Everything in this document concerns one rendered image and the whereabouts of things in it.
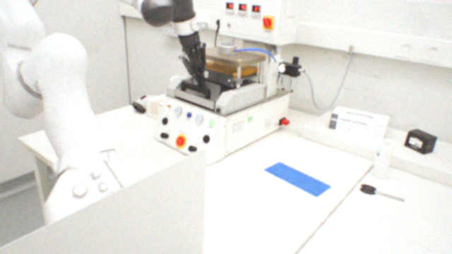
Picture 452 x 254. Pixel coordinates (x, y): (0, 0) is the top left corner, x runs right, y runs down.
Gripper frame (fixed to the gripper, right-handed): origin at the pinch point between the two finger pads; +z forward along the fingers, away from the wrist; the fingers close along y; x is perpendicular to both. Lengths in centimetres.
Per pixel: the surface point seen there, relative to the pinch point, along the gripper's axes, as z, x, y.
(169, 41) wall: 26, -95, -59
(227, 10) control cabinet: -13.1, -12.1, -34.4
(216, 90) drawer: 4.6, 5.6, -2.0
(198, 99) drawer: 5.0, 2.9, 5.6
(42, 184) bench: 30, -49, 62
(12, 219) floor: 80, -110, 81
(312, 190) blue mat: 26, 52, 7
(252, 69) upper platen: 4.1, 9.8, -20.3
